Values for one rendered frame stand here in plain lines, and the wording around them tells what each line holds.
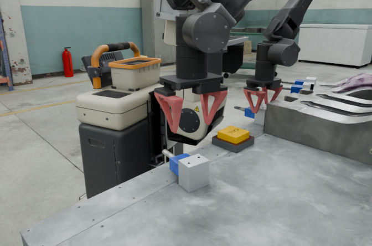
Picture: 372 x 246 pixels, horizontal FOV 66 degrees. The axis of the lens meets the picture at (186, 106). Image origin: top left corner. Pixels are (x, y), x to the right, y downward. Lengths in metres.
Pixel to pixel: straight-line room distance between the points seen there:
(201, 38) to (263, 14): 9.12
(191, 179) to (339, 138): 0.39
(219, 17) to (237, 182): 0.34
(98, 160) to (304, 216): 0.93
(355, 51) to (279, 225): 7.11
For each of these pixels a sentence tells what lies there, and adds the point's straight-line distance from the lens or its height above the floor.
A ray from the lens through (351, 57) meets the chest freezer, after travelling 7.58.
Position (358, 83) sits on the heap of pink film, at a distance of 1.15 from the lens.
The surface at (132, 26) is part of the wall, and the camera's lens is 6.84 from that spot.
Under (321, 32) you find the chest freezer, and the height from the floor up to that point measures 0.74.
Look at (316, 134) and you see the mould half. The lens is 0.80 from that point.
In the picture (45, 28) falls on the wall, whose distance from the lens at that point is 6.02.
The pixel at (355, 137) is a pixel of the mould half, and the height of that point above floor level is 0.86.
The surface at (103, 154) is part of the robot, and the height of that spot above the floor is 0.57.
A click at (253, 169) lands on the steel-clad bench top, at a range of 0.66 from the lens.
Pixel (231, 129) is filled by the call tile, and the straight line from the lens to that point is 0.77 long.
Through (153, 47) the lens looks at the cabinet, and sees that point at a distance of 6.62.
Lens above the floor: 1.12
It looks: 17 degrees down
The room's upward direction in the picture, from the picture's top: straight up
